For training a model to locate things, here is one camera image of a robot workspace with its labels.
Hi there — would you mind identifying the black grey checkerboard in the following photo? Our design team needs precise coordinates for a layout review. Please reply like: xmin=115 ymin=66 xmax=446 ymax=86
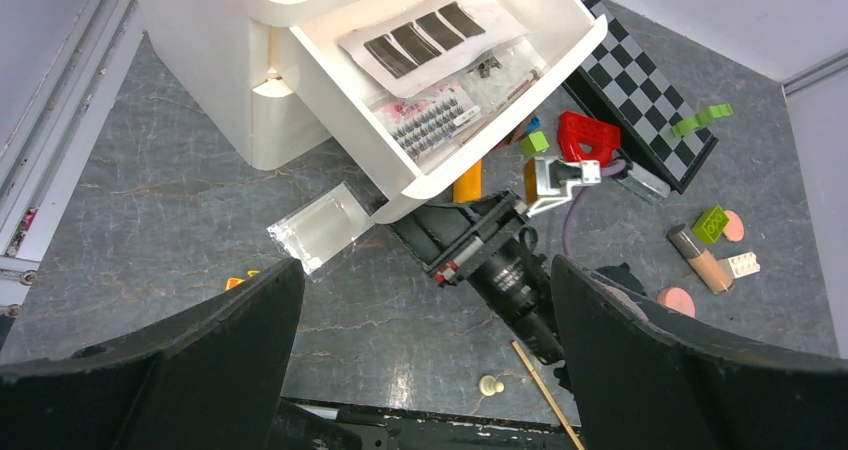
xmin=562 ymin=0 xmax=718 ymax=194

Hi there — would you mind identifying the green lego brick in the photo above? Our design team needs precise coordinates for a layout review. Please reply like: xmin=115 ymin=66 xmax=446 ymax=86
xmin=692 ymin=205 xmax=730 ymax=245

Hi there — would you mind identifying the white drawer organizer box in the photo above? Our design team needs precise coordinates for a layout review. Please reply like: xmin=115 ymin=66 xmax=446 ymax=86
xmin=137 ymin=0 xmax=608 ymax=224

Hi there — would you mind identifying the yellow owl number block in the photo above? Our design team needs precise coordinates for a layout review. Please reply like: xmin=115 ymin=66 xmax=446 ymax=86
xmin=224 ymin=269 xmax=260 ymax=291

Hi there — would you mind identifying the blue red lego stack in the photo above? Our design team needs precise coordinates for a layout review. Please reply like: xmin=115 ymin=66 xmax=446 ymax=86
xmin=505 ymin=115 xmax=540 ymax=145

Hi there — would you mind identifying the orange white cream tube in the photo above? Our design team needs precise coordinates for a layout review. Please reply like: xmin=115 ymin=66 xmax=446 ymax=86
xmin=452 ymin=161 xmax=483 ymax=203

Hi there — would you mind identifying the small green cube block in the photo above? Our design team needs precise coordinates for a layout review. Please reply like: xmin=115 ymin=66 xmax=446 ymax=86
xmin=519 ymin=131 xmax=550 ymax=158

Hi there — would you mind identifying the small pink round puff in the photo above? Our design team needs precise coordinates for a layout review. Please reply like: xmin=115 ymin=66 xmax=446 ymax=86
xmin=722 ymin=210 xmax=745 ymax=242

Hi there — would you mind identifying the cream lego brick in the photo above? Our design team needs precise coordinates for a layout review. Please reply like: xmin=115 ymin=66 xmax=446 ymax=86
xmin=717 ymin=251 xmax=761 ymax=279

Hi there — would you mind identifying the clear vial black cap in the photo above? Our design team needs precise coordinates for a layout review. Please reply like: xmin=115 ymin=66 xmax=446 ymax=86
xmin=612 ymin=161 xmax=671 ymax=203

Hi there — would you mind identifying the clear bag of hair clips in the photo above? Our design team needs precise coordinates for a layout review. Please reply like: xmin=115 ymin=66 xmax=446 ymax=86
xmin=462 ymin=37 xmax=547 ymax=108

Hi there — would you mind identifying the wooden stick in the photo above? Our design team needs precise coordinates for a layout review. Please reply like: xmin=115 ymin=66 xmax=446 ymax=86
xmin=510 ymin=340 xmax=585 ymax=450

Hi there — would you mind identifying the pink round powder puff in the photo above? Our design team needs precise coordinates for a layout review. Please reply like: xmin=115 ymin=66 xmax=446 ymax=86
xmin=656 ymin=287 xmax=696 ymax=318

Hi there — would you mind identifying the small cream chess pawn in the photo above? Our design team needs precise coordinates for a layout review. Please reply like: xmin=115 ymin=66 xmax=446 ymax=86
xmin=478 ymin=375 xmax=505 ymax=397

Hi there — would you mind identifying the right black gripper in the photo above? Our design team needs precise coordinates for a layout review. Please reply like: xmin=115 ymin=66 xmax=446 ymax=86
xmin=390 ymin=191 xmax=564 ymax=365

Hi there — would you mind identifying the green lego plate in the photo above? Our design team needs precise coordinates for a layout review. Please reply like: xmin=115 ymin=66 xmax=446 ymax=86
xmin=672 ymin=103 xmax=734 ymax=138

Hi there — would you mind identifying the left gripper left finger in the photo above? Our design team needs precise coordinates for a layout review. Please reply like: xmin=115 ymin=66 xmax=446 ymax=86
xmin=1 ymin=259 xmax=305 ymax=449

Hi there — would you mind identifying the clear false eyelash case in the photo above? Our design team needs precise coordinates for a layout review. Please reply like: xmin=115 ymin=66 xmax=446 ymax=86
xmin=373 ymin=84 xmax=482 ymax=161

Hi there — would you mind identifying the red lego arch piece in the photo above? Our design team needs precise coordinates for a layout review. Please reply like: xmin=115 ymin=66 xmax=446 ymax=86
xmin=557 ymin=111 xmax=621 ymax=166

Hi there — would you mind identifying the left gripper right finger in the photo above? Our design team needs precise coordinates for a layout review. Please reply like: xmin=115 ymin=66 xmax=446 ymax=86
xmin=551 ymin=256 xmax=847 ymax=449

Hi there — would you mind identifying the concealer tube grey cap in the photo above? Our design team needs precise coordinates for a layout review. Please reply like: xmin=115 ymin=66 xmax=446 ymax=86
xmin=666 ymin=224 xmax=733 ymax=294

